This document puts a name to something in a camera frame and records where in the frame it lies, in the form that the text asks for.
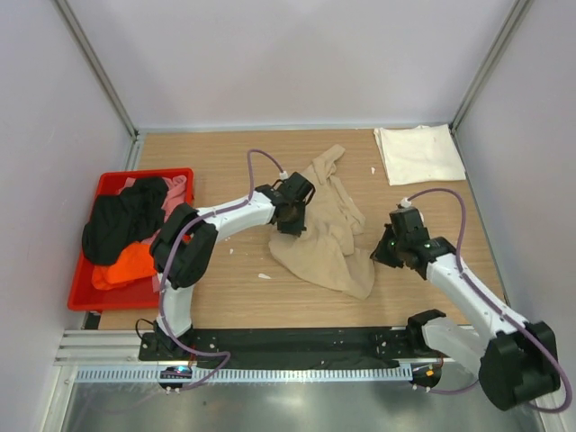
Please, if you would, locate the beige t shirt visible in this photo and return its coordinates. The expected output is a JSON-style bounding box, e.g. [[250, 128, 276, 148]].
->
[[268, 145, 375, 301]]

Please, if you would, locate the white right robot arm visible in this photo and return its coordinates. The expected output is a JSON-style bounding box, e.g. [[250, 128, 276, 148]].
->
[[371, 206, 572, 410]]

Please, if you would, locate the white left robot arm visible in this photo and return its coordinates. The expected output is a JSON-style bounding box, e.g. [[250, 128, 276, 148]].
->
[[150, 172, 316, 360]]

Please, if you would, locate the folded white t shirt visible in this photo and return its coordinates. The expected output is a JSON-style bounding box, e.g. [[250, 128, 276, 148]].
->
[[373, 124, 466, 186]]

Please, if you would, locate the pink t shirt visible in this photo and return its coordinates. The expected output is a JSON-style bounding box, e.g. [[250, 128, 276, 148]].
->
[[119, 175, 188, 223]]

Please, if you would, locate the black t shirt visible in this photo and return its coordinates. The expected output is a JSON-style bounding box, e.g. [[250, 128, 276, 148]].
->
[[82, 176, 168, 266]]

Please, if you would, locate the orange t shirt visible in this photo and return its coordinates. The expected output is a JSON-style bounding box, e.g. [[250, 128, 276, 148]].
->
[[92, 242, 157, 291]]

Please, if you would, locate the red plastic bin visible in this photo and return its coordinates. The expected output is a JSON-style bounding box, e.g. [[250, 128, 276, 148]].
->
[[67, 167, 194, 312]]

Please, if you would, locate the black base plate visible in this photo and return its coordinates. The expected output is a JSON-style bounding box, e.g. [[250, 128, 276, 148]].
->
[[138, 327, 445, 362]]

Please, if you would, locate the slotted cable duct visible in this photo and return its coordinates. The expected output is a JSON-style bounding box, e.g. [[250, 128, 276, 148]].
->
[[76, 364, 412, 383]]

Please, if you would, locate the left aluminium frame post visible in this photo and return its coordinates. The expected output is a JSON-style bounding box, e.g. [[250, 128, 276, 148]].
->
[[53, 0, 139, 140]]

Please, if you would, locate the aluminium frame post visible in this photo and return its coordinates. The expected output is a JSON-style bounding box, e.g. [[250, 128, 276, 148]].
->
[[53, 0, 139, 140], [450, 0, 533, 135]]

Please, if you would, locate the aluminium rail profile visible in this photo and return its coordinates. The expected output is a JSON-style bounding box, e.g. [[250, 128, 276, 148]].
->
[[53, 329, 140, 366]]

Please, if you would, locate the right aluminium frame post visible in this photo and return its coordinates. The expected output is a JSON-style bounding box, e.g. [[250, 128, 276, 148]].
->
[[450, 0, 533, 135]]

